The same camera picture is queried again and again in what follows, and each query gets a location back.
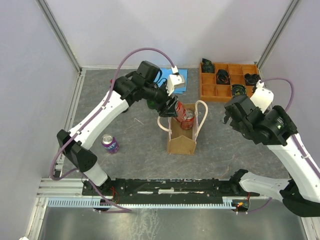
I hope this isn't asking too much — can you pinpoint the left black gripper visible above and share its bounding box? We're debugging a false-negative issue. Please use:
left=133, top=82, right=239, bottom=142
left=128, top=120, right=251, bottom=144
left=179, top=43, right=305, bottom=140
left=142, top=80, right=179, bottom=118

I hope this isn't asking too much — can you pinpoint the red cola can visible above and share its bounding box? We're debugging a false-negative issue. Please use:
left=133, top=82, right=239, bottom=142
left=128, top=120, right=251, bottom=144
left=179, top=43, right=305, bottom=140
left=180, top=109, right=195, bottom=130
left=175, top=100, right=187, bottom=123

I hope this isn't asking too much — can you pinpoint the brown canvas tote bag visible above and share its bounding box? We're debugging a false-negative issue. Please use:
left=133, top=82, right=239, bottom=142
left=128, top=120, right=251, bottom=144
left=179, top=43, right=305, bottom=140
left=157, top=100, right=209, bottom=155

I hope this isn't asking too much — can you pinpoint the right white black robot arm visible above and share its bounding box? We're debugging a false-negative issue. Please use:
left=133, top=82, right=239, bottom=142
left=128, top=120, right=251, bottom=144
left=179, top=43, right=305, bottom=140
left=223, top=95, right=320, bottom=218

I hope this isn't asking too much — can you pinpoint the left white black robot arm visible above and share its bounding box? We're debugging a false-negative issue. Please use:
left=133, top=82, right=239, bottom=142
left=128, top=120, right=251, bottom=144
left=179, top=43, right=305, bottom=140
left=57, top=61, right=182, bottom=195

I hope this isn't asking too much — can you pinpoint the green glass bottle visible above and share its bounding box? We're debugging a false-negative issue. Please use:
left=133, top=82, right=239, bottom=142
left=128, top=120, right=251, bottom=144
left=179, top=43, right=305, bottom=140
left=146, top=100, right=156, bottom=110

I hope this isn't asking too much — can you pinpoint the dark rolled item bottom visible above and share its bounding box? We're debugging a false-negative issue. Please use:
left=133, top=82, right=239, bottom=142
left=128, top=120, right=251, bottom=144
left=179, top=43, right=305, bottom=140
left=231, top=84, right=247, bottom=98

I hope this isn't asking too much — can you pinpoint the orange wooden compartment tray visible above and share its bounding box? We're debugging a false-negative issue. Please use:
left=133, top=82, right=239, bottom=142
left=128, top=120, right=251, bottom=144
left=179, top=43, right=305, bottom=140
left=199, top=62, right=259, bottom=103

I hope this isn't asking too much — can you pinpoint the blue patterned cloth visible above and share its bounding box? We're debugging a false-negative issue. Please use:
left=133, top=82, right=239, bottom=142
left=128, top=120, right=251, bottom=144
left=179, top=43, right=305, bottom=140
left=154, top=68, right=188, bottom=94

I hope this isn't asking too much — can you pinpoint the dark rolled item centre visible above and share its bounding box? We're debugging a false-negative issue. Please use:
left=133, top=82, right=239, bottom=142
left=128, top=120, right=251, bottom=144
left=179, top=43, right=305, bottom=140
left=216, top=69, right=231, bottom=85

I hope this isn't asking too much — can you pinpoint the dark rolled item right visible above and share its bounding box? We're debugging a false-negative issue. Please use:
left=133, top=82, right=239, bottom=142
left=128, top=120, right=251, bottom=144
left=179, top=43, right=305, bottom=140
left=244, top=73, right=261, bottom=86

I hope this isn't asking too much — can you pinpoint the dark rolled item top-left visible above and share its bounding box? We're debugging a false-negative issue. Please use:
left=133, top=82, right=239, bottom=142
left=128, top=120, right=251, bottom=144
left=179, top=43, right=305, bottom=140
left=201, top=58, right=215, bottom=74

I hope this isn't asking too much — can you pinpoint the purple soda can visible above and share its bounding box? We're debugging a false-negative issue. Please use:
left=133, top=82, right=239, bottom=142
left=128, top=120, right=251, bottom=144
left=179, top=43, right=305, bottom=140
left=101, top=134, right=120, bottom=154

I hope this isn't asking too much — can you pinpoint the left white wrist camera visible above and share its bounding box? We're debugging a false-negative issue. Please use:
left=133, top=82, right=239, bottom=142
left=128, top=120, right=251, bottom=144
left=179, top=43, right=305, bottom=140
left=165, top=66, right=187, bottom=96

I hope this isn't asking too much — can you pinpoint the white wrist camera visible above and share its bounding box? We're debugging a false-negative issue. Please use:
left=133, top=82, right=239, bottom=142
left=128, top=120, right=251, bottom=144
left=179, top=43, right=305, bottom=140
left=250, top=80, right=274, bottom=113
left=165, top=66, right=187, bottom=96

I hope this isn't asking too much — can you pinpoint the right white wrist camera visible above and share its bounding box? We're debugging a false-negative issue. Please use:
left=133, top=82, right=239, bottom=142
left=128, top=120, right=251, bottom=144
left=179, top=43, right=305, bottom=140
left=250, top=80, right=274, bottom=113

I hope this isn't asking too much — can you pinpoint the light blue cable duct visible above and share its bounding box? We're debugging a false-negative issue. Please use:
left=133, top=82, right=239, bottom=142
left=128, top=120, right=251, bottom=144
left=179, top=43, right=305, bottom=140
left=47, top=197, right=236, bottom=210

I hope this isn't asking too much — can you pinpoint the aluminium frame rail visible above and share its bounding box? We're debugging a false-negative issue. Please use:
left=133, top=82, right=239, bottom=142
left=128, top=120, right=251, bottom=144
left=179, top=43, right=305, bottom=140
left=36, top=0, right=82, bottom=73

